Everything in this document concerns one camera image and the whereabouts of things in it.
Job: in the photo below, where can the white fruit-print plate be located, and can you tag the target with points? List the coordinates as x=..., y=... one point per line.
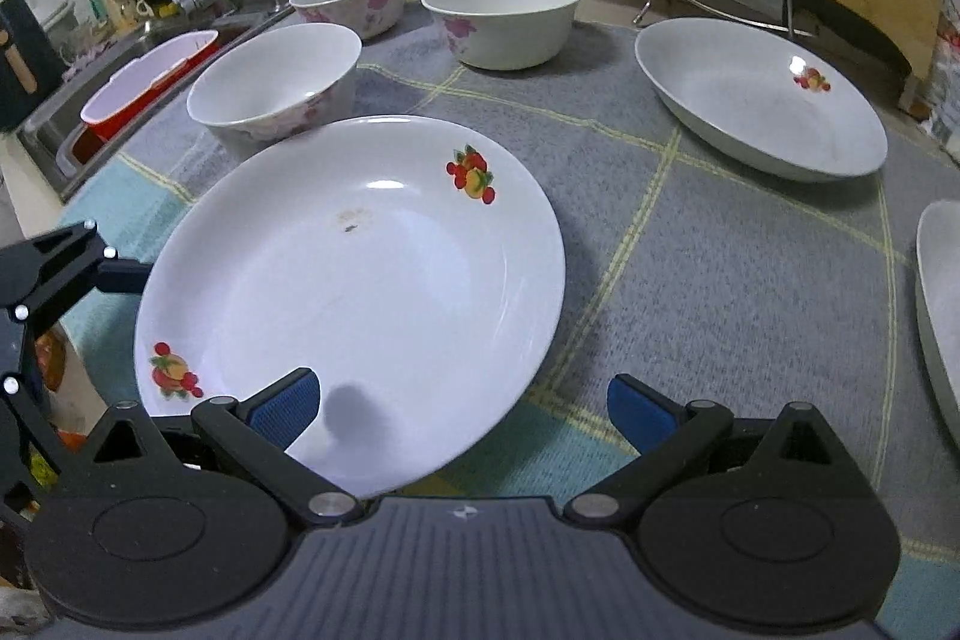
x=360, y=295
x=945, y=310
x=750, y=100

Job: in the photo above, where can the colourful packets pile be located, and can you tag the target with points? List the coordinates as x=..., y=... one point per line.
x=56, y=385

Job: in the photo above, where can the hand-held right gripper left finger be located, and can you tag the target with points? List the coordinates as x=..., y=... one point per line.
x=289, y=404

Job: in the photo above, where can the red and white basin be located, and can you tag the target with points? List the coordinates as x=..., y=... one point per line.
x=150, y=78

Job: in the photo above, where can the black kitchen appliance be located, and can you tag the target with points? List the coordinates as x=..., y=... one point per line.
x=26, y=63

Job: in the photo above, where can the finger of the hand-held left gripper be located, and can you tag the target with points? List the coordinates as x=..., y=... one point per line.
x=67, y=269
x=13, y=370

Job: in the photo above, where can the grey checked dish mat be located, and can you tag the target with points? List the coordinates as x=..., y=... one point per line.
x=712, y=280

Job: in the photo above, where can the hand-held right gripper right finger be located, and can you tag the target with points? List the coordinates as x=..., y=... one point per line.
x=634, y=411

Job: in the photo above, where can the white pink-floral bowl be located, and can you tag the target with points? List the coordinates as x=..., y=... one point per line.
x=270, y=78
x=345, y=14
x=510, y=40

